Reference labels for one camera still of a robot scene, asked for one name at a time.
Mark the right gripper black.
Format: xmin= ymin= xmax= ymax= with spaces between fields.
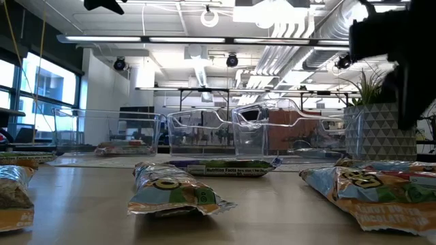
xmin=349 ymin=0 xmax=436 ymax=131

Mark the Chewy peanut butter granola bar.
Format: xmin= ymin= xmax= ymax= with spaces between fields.
xmin=127 ymin=161 xmax=238 ymax=218
xmin=0 ymin=165 xmax=35 ymax=233
xmin=299 ymin=166 xmax=436 ymax=236
xmin=335 ymin=158 xmax=436 ymax=174
xmin=0 ymin=159 xmax=40 ymax=170

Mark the red green granola bar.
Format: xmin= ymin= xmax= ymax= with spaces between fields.
xmin=94 ymin=140 xmax=157 ymax=157

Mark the clear plastic bin with handles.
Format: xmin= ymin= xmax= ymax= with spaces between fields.
xmin=231 ymin=97 xmax=364 ymax=161

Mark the blue wrapped granola bar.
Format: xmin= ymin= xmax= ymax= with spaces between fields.
xmin=292 ymin=148 xmax=343 ymax=161

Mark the green spiky plant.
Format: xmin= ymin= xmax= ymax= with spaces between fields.
xmin=339 ymin=66 xmax=388 ymax=107

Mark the grey triangle pattern planter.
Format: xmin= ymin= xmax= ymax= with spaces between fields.
xmin=343 ymin=102 xmax=418 ymax=161

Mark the long linear ceiling light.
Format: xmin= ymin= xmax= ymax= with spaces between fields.
xmin=57 ymin=33 xmax=352 ymax=47

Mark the wide clear plastic bin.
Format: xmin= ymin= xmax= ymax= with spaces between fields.
xmin=52 ymin=108 xmax=161 ymax=157

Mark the grey woven placemat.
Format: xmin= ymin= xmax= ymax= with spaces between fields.
xmin=46 ymin=152 xmax=341 ymax=173

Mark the small clear plastic bin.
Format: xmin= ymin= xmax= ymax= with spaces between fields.
xmin=166 ymin=108 xmax=236 ymax=158

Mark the white cable ring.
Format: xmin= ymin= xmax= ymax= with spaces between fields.
xmin=200 ymin=8 xmax=220 ymax=28

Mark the black metal frame rack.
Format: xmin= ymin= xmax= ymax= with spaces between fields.
xmin=136 ymin=86 xmax=358 ymax=113

